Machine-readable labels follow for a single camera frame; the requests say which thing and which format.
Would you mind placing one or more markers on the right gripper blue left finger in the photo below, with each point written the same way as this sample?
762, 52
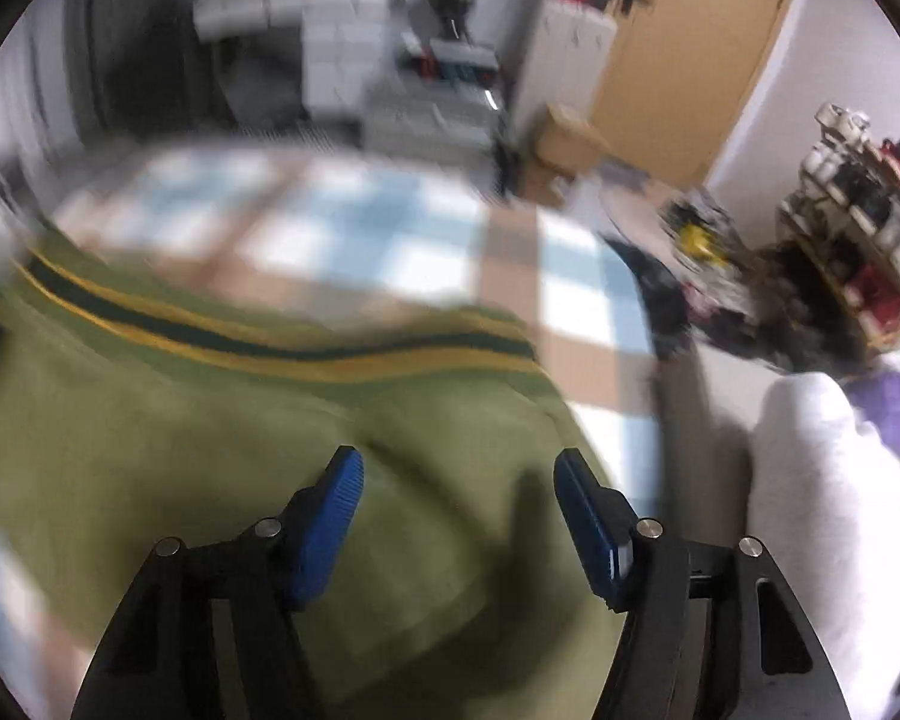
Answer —
317, 520

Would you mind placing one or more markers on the wooden door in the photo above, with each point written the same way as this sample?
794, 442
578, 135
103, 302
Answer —
679, 74

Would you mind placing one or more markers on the white desk with drawers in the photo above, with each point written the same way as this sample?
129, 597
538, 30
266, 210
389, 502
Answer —
346, 44

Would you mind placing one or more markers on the checkered bed sheet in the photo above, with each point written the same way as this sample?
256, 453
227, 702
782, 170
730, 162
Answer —
340, 241

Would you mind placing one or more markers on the grey plastic storage crate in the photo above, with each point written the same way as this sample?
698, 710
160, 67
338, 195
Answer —
449, 124

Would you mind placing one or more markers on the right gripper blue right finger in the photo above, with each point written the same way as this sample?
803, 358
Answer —
600, 521

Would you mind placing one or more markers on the white storage cabinet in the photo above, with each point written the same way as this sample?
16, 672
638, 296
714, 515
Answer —
566, 56

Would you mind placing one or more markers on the cardboard box on floor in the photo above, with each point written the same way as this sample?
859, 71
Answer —
567, 143

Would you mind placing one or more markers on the black tall cabinet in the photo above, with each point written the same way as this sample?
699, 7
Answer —
136, 67

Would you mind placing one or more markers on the green varsity jacket mustard sleeves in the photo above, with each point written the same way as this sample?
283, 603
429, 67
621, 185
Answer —
131, 410

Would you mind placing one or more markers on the cluttered shoe rack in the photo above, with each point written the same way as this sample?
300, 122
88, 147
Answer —
845, 218

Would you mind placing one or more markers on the white fluffy blanket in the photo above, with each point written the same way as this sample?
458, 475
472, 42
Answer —
825, 500

